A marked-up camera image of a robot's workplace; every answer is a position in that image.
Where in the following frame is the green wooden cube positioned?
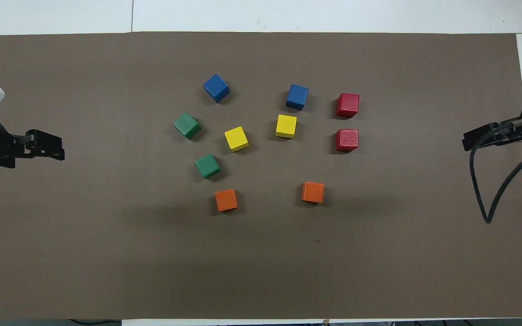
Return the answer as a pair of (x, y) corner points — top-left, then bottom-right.
(173, 112), (202, 140)
(194, 153), (221, 179)

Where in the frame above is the red wooden cube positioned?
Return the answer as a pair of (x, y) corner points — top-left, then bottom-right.
(336, 93), (360, 119)
(335, 129), (359, 153)

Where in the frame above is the blue wooden cube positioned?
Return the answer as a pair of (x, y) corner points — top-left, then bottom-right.
(203, 74), (230, 104)
(285, 84), (309, 111)

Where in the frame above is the orange wooden cube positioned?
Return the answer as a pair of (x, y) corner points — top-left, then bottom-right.
(301, 181), (325, 204)
(215, 188), (239, 212)

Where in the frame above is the yellow wooden cube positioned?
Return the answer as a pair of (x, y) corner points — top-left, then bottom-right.
(275, 114), (298, 139)
(224, 126), (250, 153)

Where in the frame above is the brown paper table mat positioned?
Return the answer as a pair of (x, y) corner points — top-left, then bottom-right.
(0, 32), (522, 320)

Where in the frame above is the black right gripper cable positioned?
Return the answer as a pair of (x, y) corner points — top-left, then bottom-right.
(469, 129), (522, 225)

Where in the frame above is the thin black cable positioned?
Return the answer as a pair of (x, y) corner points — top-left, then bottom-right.
(68, 319), (122, 326)

